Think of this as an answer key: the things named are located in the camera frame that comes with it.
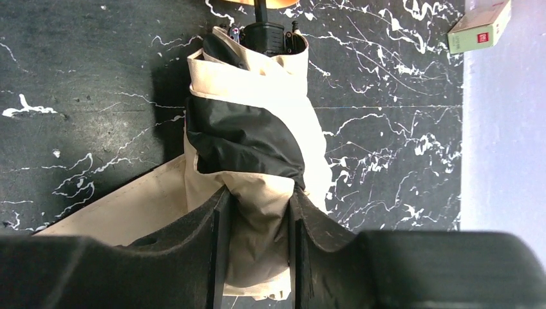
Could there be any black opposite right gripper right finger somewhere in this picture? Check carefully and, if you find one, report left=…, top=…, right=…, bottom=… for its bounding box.
left=288, top=189, right=545, bottom=308

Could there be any green white small box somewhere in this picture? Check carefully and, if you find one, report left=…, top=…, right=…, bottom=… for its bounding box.
left=447, top=0, right=511, bottom=54

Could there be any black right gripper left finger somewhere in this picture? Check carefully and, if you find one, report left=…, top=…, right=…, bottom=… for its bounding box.
left=1, top=188, right=232, bottom=308

